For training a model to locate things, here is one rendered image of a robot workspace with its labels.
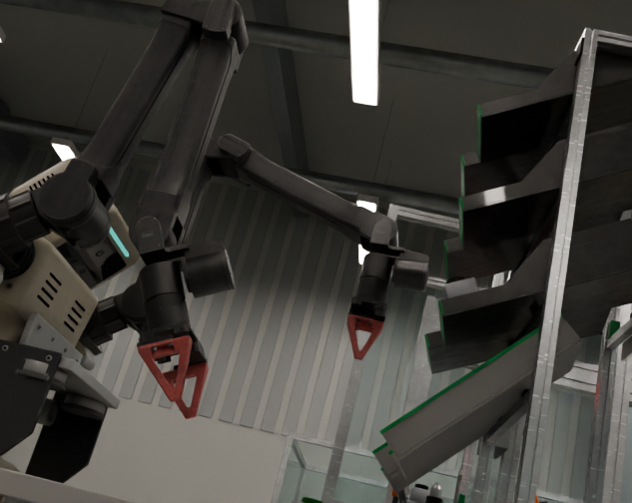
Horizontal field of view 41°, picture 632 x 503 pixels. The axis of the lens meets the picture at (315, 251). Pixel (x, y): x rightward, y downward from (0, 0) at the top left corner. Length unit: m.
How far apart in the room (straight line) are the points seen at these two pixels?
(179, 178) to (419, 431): 0.49
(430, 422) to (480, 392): 0.07
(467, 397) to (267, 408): 8.84
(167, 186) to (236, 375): 8.88
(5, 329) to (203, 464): 8.58
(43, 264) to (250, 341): 8.84
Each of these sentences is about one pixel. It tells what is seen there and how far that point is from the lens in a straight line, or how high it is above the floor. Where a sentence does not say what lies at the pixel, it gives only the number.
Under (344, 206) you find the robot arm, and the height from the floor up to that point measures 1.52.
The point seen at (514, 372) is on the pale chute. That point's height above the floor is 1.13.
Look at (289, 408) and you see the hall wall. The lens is 9.88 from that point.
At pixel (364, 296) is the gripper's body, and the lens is 1.56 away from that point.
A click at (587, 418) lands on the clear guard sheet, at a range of 3.08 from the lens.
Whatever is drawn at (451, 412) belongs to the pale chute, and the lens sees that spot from 1.09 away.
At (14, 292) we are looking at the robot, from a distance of 1.35.
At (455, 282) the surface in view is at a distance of 1.20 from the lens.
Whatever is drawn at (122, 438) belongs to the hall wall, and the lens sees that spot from 10.20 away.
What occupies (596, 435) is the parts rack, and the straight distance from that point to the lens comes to 1.43.
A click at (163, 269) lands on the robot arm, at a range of 1.17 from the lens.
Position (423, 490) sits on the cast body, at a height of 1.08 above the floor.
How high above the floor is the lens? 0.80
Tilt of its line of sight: 23 degrees up
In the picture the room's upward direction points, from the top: 15 degrees clockwise
